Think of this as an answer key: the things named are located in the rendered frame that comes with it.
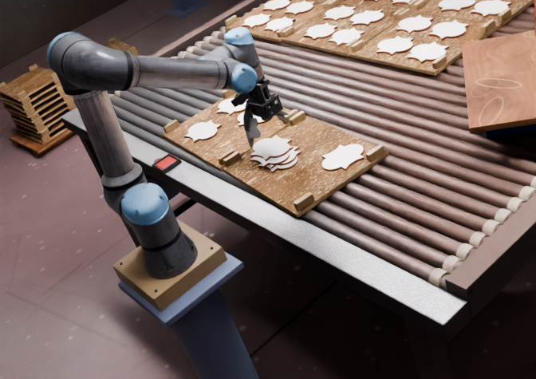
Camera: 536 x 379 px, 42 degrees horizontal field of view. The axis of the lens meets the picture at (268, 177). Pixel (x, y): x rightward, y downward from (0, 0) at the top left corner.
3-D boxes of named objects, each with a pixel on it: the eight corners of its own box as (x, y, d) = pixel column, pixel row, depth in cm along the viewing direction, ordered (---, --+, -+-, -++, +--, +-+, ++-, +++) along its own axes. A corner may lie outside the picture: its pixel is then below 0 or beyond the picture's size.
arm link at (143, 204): (149, 254, 184) (129, 215, 177) (129, 234, 195) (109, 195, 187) (187, 230, 188) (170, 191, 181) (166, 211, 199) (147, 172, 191)
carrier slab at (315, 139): (297, 219, 195) (296, 214, 194) (223, 171, 226) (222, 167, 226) (389, 155, 207) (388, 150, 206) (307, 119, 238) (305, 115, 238)
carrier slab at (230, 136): (221, 171, 227) (219, 167, 226) (163, 138, 258) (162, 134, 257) (303, 118, 239) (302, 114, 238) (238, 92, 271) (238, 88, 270)
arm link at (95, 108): (128, 234, 193) (54, 51, 165) (108, 214, 204) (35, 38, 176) (167, 214, 197) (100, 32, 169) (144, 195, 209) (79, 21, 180)
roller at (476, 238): (488, 262, 167) (486, 246, 164) (116, 100, 311) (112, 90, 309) (501, 250, 169) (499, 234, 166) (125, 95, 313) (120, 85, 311)
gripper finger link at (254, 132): (254, 150, 209) (260, 119, 207) (242, 146, 213) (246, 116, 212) (262, 150, 211) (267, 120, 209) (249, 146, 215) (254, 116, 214)
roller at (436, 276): (448, 301, 161) (445, 285, 158) (87, 117, 305) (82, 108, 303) (462, 288, 163) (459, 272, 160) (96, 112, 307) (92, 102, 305)
